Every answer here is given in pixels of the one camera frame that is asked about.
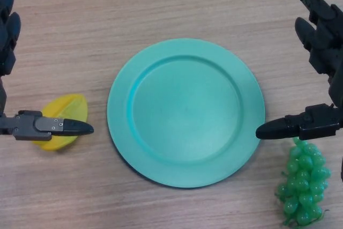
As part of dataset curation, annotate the green grape bunch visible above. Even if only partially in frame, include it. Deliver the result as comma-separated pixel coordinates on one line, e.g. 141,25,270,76
274,137,332,227

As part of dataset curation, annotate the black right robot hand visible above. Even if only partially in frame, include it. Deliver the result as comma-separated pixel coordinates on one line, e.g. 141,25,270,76
256,0,343,141

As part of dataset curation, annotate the yellow starfruit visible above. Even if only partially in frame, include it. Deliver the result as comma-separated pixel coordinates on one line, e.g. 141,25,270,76
32,93,88,152

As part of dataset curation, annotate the green round plate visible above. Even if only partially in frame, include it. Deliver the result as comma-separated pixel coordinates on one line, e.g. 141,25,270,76
106,38,266,189

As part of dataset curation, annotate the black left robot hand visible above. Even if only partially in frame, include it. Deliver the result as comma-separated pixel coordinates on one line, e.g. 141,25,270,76
0,0,94,142

